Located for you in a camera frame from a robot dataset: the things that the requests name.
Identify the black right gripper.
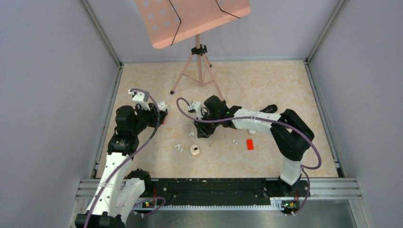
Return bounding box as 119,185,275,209
194,111,221,138

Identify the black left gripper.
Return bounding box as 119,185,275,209
131,101,167,134

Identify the white charging case gold trim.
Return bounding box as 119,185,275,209
158,101,170,112

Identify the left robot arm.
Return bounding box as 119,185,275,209
74,102,169,228

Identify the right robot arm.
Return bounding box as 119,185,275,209
188,95,315,196

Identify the beige charging case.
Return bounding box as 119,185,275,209
189,145,201,156

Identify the red white grid block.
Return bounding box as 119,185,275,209
159,114,167,125

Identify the red rectangular block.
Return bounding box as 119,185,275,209
246,139,254,151

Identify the black marker orange cap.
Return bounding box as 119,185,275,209
261,104,278,114

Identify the pink music stand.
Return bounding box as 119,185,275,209
135,0,251,100

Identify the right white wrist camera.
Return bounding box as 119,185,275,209
188,101,203,119

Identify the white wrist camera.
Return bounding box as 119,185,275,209
128,89,151,111
188,101,203,119

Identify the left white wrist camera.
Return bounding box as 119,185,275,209
128,89,151,111

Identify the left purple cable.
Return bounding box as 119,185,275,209
83,88,167,228

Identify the purple cable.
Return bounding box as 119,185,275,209
176,97,322,216
83,88,167,228

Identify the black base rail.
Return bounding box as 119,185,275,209
124,169,310,214

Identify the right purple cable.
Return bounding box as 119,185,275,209
176,97,322,216

